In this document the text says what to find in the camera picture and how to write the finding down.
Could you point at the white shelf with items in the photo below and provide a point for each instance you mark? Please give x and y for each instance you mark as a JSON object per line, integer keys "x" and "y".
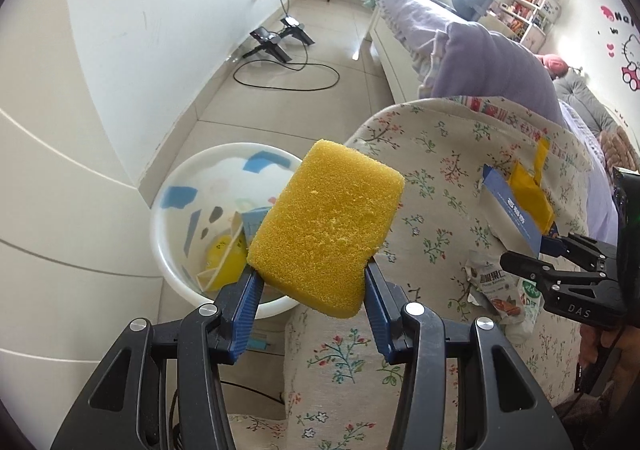
{"x": 530, "y": 10}

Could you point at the white bed frame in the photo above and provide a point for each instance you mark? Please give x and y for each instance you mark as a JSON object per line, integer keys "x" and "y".
{"x": 395, "y": 65}

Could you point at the blue white paper packet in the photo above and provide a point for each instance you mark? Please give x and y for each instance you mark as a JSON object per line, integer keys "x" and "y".
{"x": 510, "y": 215}

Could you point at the light blue floor item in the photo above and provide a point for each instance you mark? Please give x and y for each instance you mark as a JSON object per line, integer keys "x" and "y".
{"x": 258, "y": 344}

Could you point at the lilac bedsheet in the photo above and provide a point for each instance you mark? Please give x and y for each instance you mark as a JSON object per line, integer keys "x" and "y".
{"x": 600, "y": 200}

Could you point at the brown fuzzy blanket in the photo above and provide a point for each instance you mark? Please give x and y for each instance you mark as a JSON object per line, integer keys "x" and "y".
{"x": 620, "y": 147}

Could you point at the white plastic bin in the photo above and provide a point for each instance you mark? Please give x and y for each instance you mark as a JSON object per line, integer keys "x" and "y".
{"x": 220, "y": 170}

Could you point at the blue paper carton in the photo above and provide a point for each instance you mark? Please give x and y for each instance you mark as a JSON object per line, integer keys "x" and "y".
{"x": 252, "y": 222}

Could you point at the white wardrobe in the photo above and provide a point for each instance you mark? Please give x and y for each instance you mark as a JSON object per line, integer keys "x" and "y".
{"x": 75, "y": 180}

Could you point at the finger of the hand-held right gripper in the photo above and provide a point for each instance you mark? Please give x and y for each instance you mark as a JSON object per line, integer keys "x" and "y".
{"x": 575, "y": 292}
{"x": 585, "y": 246}

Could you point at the grey plush cushion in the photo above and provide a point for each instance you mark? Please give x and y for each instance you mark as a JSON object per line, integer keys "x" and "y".
{"x": 585, "y": 100}

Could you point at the yellow wrapper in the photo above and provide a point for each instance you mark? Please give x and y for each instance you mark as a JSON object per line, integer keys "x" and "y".
{"x": 525, "y": 190}

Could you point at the pink cartoon wall sticker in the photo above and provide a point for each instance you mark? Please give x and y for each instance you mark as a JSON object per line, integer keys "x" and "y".
{"x": 627, "y": 60}

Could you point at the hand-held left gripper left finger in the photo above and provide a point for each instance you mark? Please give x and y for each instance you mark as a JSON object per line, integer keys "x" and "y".
{"x": 243, "y": 310}

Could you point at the floral print blanket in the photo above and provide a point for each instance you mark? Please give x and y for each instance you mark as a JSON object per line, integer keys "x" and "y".
{"x": 440, "y": 170}

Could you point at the pink hat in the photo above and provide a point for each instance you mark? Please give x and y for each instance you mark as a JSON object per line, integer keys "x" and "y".
{"x": 552, "y": 65}

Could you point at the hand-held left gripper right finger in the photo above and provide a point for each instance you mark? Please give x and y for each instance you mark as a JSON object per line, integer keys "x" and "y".
{"x": 382, "y": 320}

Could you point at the dark office chair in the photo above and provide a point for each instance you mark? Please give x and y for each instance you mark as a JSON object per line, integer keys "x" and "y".
{"x": 472, "y": 0}

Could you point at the yellow sponge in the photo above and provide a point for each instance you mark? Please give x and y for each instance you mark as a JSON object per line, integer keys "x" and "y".
{"x": 325, "y": 225}

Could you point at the black folding stand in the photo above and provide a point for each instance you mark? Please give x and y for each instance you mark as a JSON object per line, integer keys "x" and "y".
{"x": 297, "y": 30}
{"x": 270, "y": 42}

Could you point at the yellow plastic item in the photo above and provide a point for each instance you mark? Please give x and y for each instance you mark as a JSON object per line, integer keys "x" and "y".
{"x": 222, "y": 255}

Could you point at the white snack packet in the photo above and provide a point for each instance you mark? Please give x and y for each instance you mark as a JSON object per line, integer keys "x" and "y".
{"x": 505, "y": 302}

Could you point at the person's right hand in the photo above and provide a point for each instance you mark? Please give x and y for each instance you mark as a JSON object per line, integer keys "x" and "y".
{"x": 617, "y": 355}

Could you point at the purple quilt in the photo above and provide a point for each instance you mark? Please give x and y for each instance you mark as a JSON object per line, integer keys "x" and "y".
{"x": 480, "y": 60}

